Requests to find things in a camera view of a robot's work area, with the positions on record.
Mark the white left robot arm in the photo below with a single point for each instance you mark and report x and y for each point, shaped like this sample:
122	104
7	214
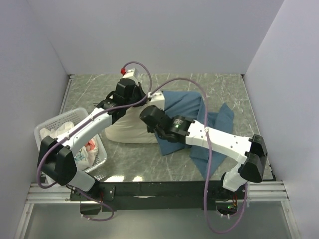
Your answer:
56	155

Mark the white printed cloth in basket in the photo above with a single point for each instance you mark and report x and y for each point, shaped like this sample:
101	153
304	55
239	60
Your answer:
86	155

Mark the cream bear print pillow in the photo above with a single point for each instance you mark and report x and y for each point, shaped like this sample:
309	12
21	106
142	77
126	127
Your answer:
127	126

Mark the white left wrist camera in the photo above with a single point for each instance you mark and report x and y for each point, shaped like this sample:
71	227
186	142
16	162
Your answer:
130	74

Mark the white plastic laundry basket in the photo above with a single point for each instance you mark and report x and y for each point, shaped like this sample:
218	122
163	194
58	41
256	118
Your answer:
67	154

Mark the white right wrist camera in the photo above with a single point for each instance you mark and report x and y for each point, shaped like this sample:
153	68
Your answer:
156	99

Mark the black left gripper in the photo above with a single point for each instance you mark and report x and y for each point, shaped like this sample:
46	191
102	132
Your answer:
139	89

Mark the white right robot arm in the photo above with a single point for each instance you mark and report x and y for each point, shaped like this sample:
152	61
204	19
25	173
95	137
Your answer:
249	152

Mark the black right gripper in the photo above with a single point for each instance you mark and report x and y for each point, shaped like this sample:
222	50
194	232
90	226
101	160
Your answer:
150	130

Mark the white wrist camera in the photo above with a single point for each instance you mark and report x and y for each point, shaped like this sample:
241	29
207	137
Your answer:
130	74
156	99

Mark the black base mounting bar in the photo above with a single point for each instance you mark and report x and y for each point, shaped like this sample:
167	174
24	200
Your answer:
118	196

